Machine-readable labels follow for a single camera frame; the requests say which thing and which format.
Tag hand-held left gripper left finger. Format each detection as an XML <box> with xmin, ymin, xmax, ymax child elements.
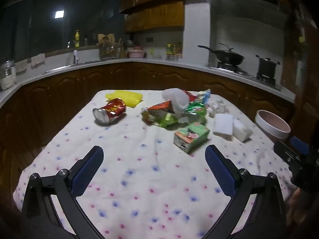
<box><xmin>21</xmin><ymin>146</ymin><xmax>105</xmax><ymax>239</ymax></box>

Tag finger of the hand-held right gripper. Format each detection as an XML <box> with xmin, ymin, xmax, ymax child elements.
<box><xmin>290</xmin><ymin>136</ymin><xmax>311</xmax><ymax>156</ymax></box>
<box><xmin>273</xmin><ymin>141</ymin><xmax>301</xmax><ymax>166</ymax></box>

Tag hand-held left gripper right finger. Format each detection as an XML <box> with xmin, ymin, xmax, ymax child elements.
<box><xmin>202</xmin><ymin>144</ymin><xmax>287</xmax><ymax>239</ymax></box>

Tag wide white foam block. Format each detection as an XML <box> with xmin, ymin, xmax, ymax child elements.
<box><xmin>212</xmin><ymin>113</ymin><xmax>234</xmax><ymax>138</ymax></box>

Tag person's right hand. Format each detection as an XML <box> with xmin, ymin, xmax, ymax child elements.
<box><xmin>287</xmin><ymin>188</ymin><xmax>303</xmax><ymax>226</ymax></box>

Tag green drink carton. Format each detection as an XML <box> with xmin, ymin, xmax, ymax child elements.
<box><xmin>174</xmin><ymin>122</ymin><xmax>210</xmax><ymax>154</ymax></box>

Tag small white foam block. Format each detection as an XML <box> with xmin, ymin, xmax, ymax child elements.
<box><xmin>232</xmin><ymin>119</ymin><xmax>253</xmax><ymax>142</ymax></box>

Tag crushed red drink can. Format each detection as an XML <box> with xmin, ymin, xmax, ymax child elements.
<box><xmin>93</xmin><ymin>98</ymin><xmax>127</xmax><ymax>125</ymax></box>

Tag crumpled clear plastic wrap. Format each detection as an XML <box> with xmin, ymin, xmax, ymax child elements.
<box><xmin>207</xmin><ymin>99</ymin><xmax>230</xmax><ymax>117</ymax></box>

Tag blue and white packet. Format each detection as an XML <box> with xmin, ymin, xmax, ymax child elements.
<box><xmin>198</xmin><ymin>89</ymin><xmax>212</xmax><ymax>105</ymax></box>

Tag tall wooden cabinet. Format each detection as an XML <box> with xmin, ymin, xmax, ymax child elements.
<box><xmin>280</xmin><ymin>0</ymin><xmax>319</xmax><ymax>140</ymax></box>

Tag yellow plastic bag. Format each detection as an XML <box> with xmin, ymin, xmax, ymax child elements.
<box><xmin>105</xmin><ymin>90</ymin><xmax>145</xmax><ymax>108</ymax></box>

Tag black stock pot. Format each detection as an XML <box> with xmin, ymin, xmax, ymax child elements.
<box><xmin>255</xmin><ymin>55</ymin><xmax>281</xmax><ymax>76</ymax></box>

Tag gas stove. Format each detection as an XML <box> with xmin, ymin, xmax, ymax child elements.
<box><xmin>209</xmin><ymin>61</ymin><xmax>283</xmax><ymax>92</ymax></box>

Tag wooden lower cabinets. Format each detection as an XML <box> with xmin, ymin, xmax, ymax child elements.
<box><xmin>0</xmin><ymin>62</ymin><xmax>296</xmax><ymax>155</ymax></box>

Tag wooden cabinets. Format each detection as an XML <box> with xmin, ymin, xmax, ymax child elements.
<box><xmin>0</xmin><ymin>62</ymin><xmax>296</xmax><ymax>155</ymax></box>
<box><xmin>119</xmin><ymin>0</ymin><xmax>289</xmax><ymax>34</ymax></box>

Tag black wok with lid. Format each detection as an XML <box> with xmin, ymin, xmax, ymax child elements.
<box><xmin>198</xmin><ymin>43</ymin><xmax>246</xmax><ymax>66</ymax></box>

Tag kitchen faucet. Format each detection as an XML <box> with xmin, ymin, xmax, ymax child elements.
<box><xmin>67</xmin><ymin>40</ymin><xmax>80</xmax><ymax>65</ymax></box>

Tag beige hanging towel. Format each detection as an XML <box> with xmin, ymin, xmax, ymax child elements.
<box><xmin>15</xmin><ymin>59</ymin><xmax>27</xmax><ymax>73</ymax></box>
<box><xmin>31</xmin><ymin>53</ymin><xmax>46</xmax><ymax>67</ymax></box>

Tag white rice cooker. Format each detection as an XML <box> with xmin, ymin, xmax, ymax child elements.
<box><xmin>0</xmin><ymin>60</ymin><xmax>17</xmax><ymax>91</ymax></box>

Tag dish rack with utensils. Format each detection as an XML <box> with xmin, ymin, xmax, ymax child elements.
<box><xmin>98</xmin><ymin>33</ymin><xmax>125</xmax><ymax>60</ymax></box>

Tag white kitchen countertop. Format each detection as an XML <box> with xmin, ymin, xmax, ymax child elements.
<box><xmin>0</xmin><ymin>55</ymin><xmax>296</xmax><ymax>107</ymax></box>

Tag pink basin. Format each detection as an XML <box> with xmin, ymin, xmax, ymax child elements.
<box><xmin>128</xmin><ymin>49</ymin><xmax>146</xmax><ymax>58</ymax></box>

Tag group of condiment bottles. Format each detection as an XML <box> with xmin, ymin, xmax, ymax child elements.
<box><xmin>166</xmin><ymin>42</ymin><xmax>183</xmax><ymax>61</ymax></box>

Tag dark kitchen window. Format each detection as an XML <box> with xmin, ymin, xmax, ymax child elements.
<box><xmin>0</xmin><ymin>0</ymin><xmax>125</xmax><ymax>63</ymax></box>

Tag wooden upper cabinets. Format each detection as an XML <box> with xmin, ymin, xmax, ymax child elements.
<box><xmin>119</xmin><ymin>0</ymin><xmax>289</xmax><ymax>34</ymax></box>

